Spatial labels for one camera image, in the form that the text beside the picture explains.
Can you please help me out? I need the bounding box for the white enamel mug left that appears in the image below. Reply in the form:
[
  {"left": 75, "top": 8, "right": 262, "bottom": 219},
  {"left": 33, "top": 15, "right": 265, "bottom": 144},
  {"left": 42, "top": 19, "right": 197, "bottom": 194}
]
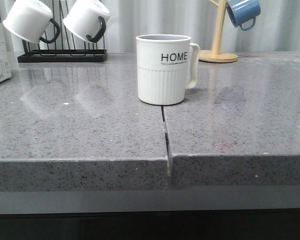
[{"left": 2, "top": 0, "right": 61, "bottom": 44}]

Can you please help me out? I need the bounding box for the black wire mug rack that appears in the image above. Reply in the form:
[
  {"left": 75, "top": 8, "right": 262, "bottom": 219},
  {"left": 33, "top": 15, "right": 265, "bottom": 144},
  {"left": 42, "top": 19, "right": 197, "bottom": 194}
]
[{"left": 17, "top": 0, "right": 108, "bottom": 63}]

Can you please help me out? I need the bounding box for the wooden mug tree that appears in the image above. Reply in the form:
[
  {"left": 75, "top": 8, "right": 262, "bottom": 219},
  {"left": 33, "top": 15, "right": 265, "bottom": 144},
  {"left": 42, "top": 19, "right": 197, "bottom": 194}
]
[{"left": 199, "top": 0, "right": 238, "bottom": 64}]

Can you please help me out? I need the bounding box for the white HOME mug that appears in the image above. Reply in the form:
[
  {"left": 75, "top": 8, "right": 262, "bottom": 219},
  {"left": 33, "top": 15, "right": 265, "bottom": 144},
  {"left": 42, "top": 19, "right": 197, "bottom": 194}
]
[{"left": 135, "top": 34, "right": 200, "bottom": 106}]

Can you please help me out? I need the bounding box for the white enamel mug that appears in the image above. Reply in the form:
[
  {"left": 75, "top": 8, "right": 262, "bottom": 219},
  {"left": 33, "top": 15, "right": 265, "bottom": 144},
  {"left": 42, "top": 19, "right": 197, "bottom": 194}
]
[
  {"left": 63, "top": 0, "right": 110, "bottom": 43},
  {"left": 2, "top": 0, "right": 61, "bottom": 44}
]

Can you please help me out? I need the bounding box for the white enamel mug right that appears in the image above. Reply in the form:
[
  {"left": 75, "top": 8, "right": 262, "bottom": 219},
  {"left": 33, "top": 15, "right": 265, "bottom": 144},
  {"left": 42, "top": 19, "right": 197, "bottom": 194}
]
[{"left": 63, "top": 0, "right": 110, "bottom": 43}]

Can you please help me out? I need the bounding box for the blue mug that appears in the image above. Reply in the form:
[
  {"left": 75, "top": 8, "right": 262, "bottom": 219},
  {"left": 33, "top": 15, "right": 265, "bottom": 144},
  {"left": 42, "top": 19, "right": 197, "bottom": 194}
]
[{"left": 226, "top": 0, "right": 261, "bottom": 31}]

